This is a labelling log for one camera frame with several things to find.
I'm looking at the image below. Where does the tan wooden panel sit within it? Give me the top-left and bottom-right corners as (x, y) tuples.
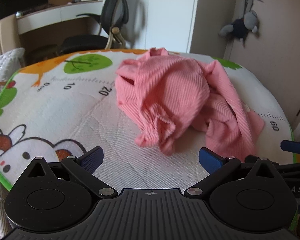
(0, 14), (21, 56)

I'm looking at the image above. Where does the white curved desk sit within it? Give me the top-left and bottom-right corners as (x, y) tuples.
(16, 0), (103, 35)

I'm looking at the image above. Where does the white wardrobe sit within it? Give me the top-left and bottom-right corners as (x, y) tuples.
(129, 0), (201, 53)

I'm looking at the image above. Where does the grey plush toy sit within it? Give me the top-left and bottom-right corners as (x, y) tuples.
(219, 0), (261, 47)

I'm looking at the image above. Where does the cartoon printed play mat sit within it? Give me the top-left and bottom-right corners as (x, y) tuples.
(0, 48), (294, 192)

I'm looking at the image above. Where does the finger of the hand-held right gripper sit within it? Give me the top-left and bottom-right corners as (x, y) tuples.
(270, 160), (300, 177)
(280, 140), (300, 155)

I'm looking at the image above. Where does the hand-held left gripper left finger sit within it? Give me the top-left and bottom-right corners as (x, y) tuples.
(27, 146), (118, 199)

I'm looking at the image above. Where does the dark monitor screen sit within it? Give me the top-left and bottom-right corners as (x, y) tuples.
(0, 0), (49, 22)

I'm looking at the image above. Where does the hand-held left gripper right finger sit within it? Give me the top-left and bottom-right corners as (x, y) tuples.
(184, 147), (278, 199)

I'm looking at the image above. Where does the pink ribbed knit garment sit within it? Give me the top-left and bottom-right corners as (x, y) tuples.
(114, 47), (265, 161)

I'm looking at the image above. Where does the black office chair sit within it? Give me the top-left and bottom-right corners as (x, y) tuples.
(60, 0), (147, 55)

